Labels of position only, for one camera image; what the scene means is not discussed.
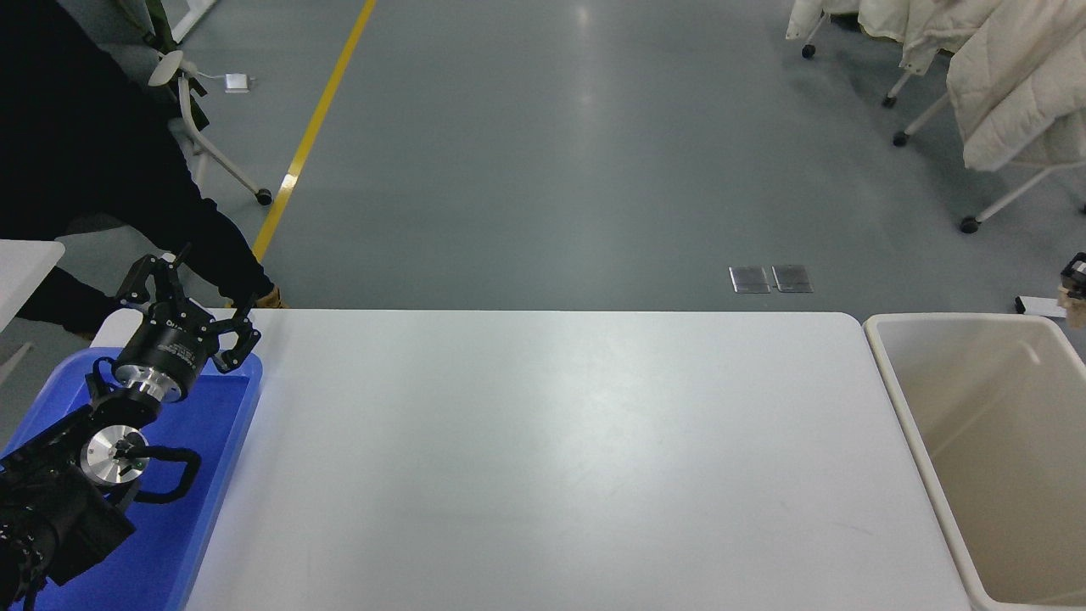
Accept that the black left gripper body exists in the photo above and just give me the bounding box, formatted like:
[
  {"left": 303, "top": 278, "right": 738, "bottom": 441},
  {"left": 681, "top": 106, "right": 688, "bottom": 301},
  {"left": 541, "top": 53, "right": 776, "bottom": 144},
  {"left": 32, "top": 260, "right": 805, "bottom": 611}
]
[{"left": 117, "top": 312, "right": 221, "bottom": 390}]

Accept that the tan paper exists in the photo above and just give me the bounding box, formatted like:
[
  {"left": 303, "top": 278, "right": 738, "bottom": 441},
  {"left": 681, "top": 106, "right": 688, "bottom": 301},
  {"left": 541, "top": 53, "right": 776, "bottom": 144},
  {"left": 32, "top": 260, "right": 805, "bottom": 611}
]
[{"left": 1055, "top": 287, "right": 1086, "bottom": 330}]

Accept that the blue plastic tray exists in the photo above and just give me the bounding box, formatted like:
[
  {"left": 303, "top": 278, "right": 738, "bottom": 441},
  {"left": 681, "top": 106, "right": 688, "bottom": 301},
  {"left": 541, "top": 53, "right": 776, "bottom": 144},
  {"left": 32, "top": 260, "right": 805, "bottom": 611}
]
[{"left": 0, "top": 346, "right": 265, "bottom": 611}]

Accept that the small white side table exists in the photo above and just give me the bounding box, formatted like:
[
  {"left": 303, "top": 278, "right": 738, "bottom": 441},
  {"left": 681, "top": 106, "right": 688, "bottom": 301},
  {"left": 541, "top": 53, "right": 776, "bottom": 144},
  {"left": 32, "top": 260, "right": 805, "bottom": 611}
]
[{"left": 0, "top": 240, "right": 66, "bottom": 334}]

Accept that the person in black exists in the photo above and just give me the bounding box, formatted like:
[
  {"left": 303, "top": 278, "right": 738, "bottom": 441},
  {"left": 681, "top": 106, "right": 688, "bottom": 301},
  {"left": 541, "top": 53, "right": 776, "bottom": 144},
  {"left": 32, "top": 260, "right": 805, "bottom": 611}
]
[{"left": 0, "top": 0, "right": 285, "bottom": 336}]

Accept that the white padded jacket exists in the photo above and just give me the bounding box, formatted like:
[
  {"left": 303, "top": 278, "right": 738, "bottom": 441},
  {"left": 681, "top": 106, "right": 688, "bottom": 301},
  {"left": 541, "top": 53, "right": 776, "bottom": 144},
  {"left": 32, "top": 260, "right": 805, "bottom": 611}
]
[
  {"left": 857, "top": 0, "right": 1010, "bottom": 79},
  {"left": 948, "top": 0, "right": 1086, "bottom": 173},
  {"left": 787, "top": 0, "right": 868, "bottom": 45}
]

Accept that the large pale plastic bin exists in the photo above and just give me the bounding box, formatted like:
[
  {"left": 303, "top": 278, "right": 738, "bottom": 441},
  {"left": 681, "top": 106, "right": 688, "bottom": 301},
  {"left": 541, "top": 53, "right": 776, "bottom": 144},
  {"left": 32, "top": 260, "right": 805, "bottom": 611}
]
[{"left": 864, "top": 312, "right": 1086, "bottom": 611}]

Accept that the white office chair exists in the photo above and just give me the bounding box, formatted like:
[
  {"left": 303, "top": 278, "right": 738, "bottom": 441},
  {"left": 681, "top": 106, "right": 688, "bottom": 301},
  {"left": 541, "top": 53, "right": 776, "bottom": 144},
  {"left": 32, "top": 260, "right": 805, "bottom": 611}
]
[{"left": 127, "top": 0, "right": 274, "bottom": 206}]

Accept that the dark green jacket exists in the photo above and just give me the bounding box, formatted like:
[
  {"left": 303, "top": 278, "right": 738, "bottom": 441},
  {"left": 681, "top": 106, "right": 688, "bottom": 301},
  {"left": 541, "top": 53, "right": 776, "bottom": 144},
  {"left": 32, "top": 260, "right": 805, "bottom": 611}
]
[{"left": 140, "top": 0, "right": 209, "bottom": 128}]

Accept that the white chair frame with casters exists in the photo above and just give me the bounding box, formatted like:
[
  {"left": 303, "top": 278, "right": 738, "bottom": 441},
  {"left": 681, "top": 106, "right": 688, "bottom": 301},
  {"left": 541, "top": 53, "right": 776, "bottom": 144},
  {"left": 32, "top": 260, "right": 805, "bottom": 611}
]
[
  {"left": 882, "top": 70, "right": 919, "bottom": 111},
  {"left": 893, "top": 92, "right": 1086, "bottom": 234},
  {"left": 802, "top": 15, "right": 831, "bottom": 62}
]

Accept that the white power adapter with cable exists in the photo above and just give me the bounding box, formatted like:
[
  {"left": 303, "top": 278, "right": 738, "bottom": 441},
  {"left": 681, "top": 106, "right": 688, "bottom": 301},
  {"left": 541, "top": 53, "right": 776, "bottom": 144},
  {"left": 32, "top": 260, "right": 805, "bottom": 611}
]
[{"left": 188, "top": 61, "right": 252, "bottom": 94}]

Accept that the white metal frame foot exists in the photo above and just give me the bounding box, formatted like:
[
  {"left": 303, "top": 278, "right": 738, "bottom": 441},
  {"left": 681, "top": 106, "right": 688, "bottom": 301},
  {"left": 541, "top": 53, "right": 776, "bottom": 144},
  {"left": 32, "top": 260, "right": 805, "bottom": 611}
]
[{"left": 167, "top": 0, "right": 220, "bottom": 43}]

